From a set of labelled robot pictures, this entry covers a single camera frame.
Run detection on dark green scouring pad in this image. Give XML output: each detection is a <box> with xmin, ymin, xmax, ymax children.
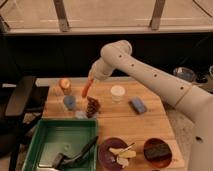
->
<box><xmin>144</xmin><ymin>144</ymin><xmax>172</xmax><ymax>161</ymax></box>

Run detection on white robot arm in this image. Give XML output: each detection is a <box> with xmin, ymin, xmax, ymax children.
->
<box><xmin>89</xmin><ymin>40</ymin><xmax>213</xmax><ymax>171</ymax></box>

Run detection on yellow white food pieces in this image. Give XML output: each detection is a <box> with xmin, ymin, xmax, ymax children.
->
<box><xmin>109</xmin><ymin>148</ymin><xmax>136</xmax><ymax>168</ymax></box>

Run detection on small blue cup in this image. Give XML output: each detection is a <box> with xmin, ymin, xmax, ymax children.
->
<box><xmin>63</xmin><ymin>96</ymin><xmax>76</xmax><ymax>110</ymax></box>

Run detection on black office chair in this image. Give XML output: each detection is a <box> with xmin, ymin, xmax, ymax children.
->
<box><xmin>0</xmin><ymin>76</ymin><xmax>49</xmax><ymax>171</ymax></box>

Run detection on purple plate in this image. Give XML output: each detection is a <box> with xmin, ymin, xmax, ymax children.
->
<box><xmin>98</xmin><ymin>137</ymin><xmax>130</xmax><ymax>171</ymax></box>

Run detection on red yellow apple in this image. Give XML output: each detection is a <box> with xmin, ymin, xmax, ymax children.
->
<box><xmin>59</xmin><ymin>78</ymin><xmax>71</xmax><ymax>89</ymax></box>

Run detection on white lidded plastic cup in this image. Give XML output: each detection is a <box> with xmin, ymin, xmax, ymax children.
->
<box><xmin>110</xmin><ymin>85</ymin><xmax>126</xmax><ymax>102</ymax></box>

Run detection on green plastic bin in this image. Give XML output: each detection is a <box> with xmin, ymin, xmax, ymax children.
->
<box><xmin>22</xmin><ymin>119</ymin><xmax>98</xmax><ymax>171</ymax></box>

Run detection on black dish brush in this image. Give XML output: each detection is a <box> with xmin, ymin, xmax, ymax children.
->
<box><xmin>52</xmin><ymin>136</ymin><xmax>98</xmax><ymax>170</ymax></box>

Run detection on blue sponge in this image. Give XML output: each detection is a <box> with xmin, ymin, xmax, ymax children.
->
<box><xmin>129</xmin><ymin>97</ymin><xmax>147</xmax><ymax>114</ymax></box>

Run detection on glass bowl at right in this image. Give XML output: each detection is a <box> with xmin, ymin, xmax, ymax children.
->
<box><xmin>173</xmin><ymin>67</ymin><xmax>196</xmax><ymax>82</ymax></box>

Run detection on dark red bowl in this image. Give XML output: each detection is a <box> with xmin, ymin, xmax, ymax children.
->
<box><xmin>143</xmin><ymin>138</ymin><xmax>172</xmax><ymax>169</ymax></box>

